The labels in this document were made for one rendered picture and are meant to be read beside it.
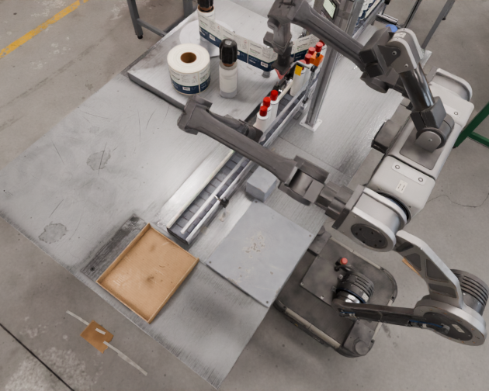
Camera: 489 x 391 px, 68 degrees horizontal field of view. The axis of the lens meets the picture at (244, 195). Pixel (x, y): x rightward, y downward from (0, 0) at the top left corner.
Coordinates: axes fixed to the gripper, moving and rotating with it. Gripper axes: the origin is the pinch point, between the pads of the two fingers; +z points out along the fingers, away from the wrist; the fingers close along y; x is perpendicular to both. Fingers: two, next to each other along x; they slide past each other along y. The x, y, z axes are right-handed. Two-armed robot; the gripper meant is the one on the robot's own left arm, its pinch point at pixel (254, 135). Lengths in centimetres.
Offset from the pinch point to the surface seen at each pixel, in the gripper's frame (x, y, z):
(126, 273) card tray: 69, 9, -40
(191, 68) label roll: -12.7, 42.2, -1.6
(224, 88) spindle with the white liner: -12.2, 27.0, 8.0
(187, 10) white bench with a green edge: -50, 114, 87
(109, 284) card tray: 75, 11, -45
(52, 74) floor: 42, 204, 86
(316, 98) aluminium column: -27.5, -14.3, 11.1
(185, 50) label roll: -19, 52, 3
